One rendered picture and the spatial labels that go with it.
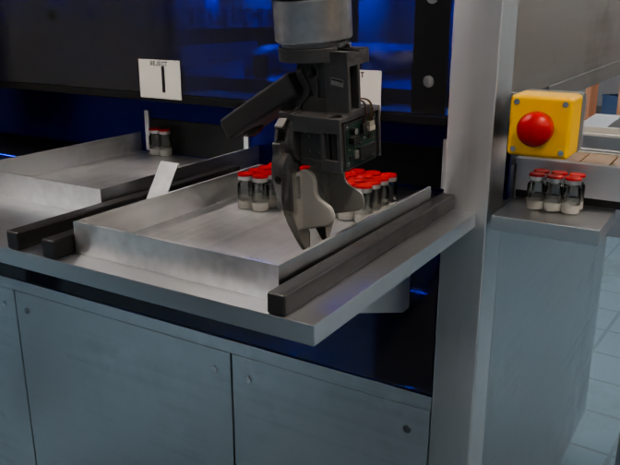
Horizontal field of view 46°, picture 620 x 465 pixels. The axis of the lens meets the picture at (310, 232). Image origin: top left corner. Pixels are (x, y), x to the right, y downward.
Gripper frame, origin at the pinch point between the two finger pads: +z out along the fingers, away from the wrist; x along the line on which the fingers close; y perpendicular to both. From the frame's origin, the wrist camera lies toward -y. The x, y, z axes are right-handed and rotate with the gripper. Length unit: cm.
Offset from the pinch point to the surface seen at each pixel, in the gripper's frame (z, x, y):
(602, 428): 102, 123, 1
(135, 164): 3, 15, -48
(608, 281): 113, 239, -32
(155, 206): -1.3, -4.9, -19.3
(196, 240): 0.8, -6.5, -10.9
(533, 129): -7.9, 21.9, 15.8
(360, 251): -0.5, -2.6, 8.3
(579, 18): -15, 68, 5
